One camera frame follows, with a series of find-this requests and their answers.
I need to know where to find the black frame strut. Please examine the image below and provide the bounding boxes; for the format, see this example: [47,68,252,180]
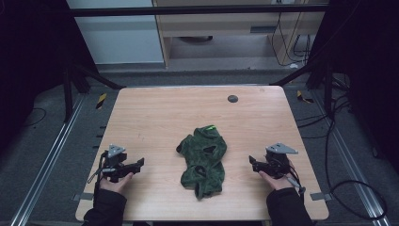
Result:
[270,53,334,121]
[61,60,127,124]

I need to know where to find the black curtain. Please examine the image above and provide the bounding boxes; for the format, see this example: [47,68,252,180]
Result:
[308,0,399,177]
[0,0,99,154]

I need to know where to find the metal floor rail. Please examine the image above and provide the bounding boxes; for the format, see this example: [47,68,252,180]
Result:
[8,93,87,226]
[312,89,391,226]

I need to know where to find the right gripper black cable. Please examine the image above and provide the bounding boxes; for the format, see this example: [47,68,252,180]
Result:
[281,163,307,203]

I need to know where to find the white cabinet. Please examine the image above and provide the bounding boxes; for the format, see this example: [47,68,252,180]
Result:
[66,0,166,66]

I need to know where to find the green fleece garment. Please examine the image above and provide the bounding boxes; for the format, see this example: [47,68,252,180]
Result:
[175,124,228,201]

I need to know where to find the black looped floor cable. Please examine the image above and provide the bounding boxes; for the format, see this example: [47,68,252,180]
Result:
[295,90,389,221]

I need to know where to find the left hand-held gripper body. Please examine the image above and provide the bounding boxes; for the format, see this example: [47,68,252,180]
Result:
[100,143,136,184]

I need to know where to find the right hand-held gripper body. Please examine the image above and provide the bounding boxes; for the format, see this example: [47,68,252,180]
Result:
[257,142,299,181]

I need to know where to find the hanging black cables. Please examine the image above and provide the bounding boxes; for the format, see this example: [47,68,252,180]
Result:
[270,11,312,68]

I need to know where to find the black frame crossbar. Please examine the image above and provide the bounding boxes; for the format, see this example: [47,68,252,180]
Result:
[67,4,331,19]

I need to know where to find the yellow black striped tape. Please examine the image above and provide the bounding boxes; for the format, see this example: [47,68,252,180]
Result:
[295,89,315,105]
[95,92,108,110]

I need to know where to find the grey table bracket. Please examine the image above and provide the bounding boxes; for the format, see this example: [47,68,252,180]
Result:
[72,192,95,202]
[310,191,332,202]

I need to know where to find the light wooden desk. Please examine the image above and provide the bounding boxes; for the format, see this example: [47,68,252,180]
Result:
[152,0,329,69]

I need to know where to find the person's right hand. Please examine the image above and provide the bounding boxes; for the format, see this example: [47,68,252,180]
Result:
[258,170,296,192]

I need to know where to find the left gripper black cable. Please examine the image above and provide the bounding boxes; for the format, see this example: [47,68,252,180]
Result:
[87,151,109,197]

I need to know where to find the thin black floor cable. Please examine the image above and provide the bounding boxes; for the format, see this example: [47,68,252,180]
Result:
[22,106,48,128]

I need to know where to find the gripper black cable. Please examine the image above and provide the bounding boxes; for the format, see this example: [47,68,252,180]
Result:
[87,151,109,197]
[281,163,307,203]

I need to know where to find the person's left hand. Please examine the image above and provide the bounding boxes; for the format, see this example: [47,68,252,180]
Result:
[99,171,135,196]

